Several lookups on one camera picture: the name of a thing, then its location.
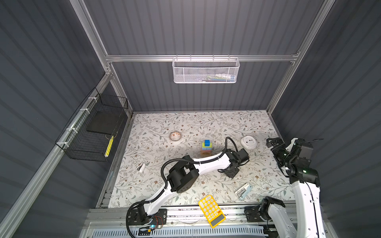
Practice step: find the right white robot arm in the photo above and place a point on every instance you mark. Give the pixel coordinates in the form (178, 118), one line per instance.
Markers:
(305, 183)

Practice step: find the white round device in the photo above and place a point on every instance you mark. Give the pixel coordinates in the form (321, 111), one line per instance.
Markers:
(248, 142)

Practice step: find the tape roll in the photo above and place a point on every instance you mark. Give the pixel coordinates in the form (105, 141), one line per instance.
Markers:
(175, 136)

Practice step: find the yellow marker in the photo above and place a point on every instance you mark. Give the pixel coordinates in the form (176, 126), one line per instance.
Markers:
(109, 147)

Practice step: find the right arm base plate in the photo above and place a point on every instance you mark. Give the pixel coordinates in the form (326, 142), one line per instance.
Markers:
(254, 214)

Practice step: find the small white plastic clip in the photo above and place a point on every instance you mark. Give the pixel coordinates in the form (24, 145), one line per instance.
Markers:
(141, 168)

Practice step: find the black wire basket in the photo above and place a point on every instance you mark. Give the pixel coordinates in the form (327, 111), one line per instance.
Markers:
(100, 117)

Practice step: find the pens in white basket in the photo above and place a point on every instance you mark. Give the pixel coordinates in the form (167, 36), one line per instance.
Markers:
(218, 78)

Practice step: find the white wire basket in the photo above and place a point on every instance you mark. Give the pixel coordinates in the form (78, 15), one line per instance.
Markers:
(187, 70)

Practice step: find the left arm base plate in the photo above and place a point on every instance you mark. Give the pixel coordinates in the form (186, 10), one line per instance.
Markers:
(138, 216)

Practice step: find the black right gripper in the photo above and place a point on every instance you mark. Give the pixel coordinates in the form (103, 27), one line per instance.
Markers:
(282, 146)

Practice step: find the green block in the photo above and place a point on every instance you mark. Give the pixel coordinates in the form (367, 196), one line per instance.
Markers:
(203, 146)

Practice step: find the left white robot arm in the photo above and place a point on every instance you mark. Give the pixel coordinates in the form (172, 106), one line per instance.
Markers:
(179, 175)

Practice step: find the dark blue cube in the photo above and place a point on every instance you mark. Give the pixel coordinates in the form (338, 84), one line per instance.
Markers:
(207, 142)

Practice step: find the white light-blue stapler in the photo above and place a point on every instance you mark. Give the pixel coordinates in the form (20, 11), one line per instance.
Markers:
(243, 191)

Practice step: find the wooden block with holes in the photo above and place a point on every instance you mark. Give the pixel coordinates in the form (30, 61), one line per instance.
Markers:
(205, 154)

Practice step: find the yellow calculator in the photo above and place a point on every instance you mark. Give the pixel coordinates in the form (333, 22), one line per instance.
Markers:
(211, 211)

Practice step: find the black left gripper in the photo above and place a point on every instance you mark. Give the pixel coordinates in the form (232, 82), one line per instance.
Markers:
(232, 175)

